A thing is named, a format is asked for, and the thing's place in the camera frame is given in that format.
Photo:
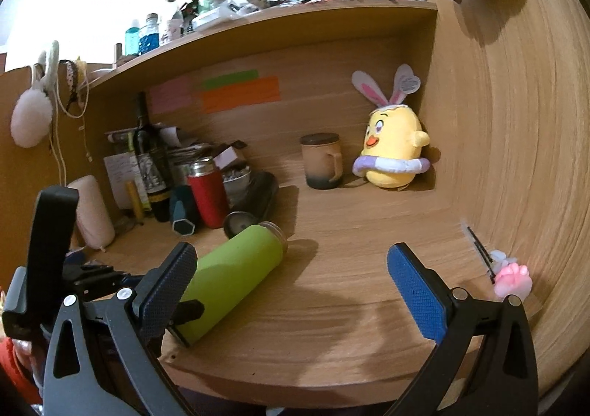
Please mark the pink sticky note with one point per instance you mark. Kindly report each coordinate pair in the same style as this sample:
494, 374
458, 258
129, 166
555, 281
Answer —
170, 96

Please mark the green thermos cup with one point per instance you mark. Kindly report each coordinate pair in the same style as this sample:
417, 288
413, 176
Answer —
229, 273

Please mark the pink cat paw toy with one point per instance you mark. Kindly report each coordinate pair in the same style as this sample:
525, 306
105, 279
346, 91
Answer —
511, 278

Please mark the small yellow tube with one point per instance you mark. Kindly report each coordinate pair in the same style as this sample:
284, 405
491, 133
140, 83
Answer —
134, 197

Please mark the red thermos bottle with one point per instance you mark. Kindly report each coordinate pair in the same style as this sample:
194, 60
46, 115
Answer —
205, 180

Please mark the white fluffy bunny headband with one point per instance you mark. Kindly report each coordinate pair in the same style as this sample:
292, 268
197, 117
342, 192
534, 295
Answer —
32, 116

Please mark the black thermos cup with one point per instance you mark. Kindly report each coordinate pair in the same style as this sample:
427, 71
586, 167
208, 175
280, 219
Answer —
254, 205

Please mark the beige mug with lid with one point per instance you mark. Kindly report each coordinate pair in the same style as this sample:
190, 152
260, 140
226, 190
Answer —
322, 160

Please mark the dark green hexagonal cup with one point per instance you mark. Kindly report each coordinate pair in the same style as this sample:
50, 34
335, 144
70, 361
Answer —
185, 216

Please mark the orange sticky note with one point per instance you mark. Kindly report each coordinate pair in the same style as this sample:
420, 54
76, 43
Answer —
256, 91

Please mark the yellow chick plush toy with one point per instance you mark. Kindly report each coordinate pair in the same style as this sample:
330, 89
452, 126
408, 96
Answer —
394, 138

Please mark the white paper note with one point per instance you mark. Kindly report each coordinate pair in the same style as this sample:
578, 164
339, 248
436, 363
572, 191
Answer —
123, 167

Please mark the teal plastic bottle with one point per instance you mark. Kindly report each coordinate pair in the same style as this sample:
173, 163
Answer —
131, 40

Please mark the blue glass bottle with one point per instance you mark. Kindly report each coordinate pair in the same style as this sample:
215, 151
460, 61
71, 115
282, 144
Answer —
149, 34

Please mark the white flat box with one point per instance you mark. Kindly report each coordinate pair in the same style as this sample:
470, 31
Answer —
218, 15

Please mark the pink cup with handle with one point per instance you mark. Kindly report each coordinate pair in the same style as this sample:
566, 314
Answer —
93, 220

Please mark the green sticky note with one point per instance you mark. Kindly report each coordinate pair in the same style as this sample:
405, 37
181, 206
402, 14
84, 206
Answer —
228, 79

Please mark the wooden shelf board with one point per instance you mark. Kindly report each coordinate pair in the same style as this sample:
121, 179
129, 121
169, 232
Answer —
267, 30

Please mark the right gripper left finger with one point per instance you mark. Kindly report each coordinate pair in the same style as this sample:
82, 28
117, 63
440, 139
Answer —
101, 358

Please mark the dark wine bottle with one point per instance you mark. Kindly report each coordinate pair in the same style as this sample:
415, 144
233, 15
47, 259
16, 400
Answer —
153, 163

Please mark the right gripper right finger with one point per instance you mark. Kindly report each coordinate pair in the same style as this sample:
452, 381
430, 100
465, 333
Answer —
483, 362

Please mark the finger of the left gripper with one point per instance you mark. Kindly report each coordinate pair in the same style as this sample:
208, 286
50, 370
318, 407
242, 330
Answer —
187, 311
52, 228

